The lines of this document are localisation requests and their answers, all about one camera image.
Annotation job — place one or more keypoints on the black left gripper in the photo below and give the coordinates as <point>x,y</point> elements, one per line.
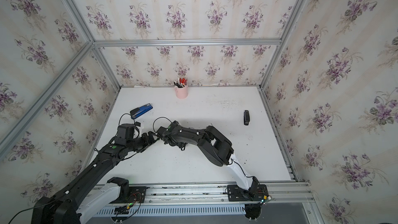
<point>147,143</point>

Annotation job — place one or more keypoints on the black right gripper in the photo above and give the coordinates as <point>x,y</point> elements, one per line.
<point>181,146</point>

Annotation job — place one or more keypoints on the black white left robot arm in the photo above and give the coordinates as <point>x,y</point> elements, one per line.
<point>73,204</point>

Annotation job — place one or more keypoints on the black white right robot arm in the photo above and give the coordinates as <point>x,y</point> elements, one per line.
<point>218,149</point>

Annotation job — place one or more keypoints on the blue black stapler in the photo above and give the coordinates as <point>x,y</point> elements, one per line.
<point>139,111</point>

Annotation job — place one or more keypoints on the pink pen cup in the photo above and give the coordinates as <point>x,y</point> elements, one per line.
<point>181,92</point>

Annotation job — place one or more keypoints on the red and black pens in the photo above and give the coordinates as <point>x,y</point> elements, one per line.
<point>180,83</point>

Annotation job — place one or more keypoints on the small black remote device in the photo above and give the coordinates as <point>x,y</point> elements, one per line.
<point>246,117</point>

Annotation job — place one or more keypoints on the white ventilation grille strip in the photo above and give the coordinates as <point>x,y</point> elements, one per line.
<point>174,210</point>

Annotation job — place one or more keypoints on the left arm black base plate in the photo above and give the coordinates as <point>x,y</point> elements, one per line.
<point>136,194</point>

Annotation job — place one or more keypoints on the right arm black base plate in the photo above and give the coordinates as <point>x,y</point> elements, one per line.
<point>259,194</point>

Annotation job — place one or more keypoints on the aluminium front rail frame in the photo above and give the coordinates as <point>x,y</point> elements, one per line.
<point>207,193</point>

